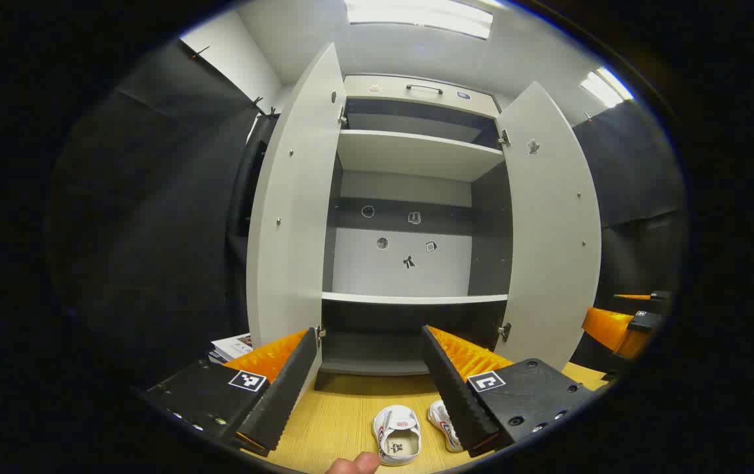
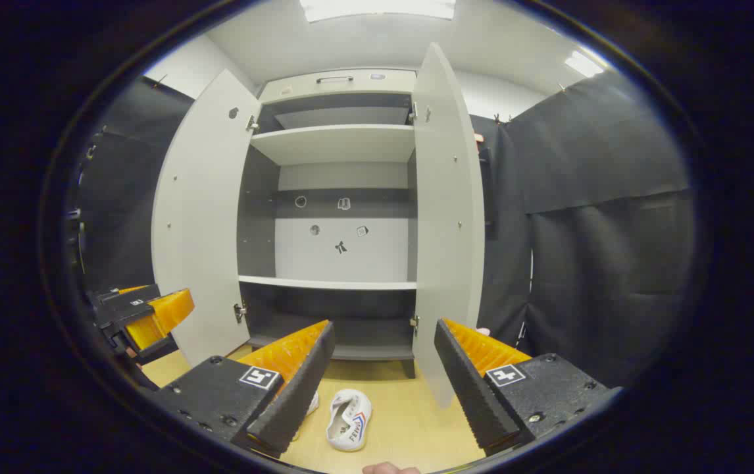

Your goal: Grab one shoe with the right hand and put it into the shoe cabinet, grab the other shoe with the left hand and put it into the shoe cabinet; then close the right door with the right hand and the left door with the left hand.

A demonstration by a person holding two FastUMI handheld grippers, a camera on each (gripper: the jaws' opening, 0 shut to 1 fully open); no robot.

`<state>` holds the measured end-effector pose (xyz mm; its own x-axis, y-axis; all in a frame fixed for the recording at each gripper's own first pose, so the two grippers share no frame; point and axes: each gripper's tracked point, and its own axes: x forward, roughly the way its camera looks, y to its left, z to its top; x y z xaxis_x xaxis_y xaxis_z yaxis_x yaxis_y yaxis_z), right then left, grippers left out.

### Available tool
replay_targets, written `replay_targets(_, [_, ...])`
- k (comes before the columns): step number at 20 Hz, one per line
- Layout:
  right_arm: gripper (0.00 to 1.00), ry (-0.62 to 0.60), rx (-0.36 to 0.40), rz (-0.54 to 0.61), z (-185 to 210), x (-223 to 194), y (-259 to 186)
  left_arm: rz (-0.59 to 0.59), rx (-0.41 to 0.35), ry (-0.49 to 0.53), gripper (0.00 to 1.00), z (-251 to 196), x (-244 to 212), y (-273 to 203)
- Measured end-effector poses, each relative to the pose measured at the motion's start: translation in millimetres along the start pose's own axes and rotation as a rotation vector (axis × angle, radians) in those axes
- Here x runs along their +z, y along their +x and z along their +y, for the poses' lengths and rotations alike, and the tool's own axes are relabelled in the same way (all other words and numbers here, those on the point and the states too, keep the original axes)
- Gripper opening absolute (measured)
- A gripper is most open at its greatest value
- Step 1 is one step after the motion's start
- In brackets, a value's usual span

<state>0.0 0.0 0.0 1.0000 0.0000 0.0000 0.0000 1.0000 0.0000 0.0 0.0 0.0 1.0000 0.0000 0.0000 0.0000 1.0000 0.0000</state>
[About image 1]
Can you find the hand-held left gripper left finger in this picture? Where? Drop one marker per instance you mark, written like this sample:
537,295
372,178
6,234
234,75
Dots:
285,388

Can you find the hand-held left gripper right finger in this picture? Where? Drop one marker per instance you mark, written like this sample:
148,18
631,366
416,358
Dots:
456,395

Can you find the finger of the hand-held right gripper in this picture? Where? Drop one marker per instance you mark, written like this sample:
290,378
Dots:
610,329
643,299

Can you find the white canvas shoe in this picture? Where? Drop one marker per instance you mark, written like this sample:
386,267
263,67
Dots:
397,438
444,421

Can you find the white cabinet door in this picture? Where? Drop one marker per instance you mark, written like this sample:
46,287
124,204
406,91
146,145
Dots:
548,250
291,230

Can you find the white grey shoe cabinet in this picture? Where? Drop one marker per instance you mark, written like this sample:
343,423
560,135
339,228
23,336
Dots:
410,155

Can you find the white book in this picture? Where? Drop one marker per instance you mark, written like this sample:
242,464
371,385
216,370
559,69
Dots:
235,344

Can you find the small ceiling light panel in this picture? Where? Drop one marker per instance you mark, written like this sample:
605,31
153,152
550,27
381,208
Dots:
604,85

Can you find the large ceiling light panel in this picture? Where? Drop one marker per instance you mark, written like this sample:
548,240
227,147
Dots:
416,16

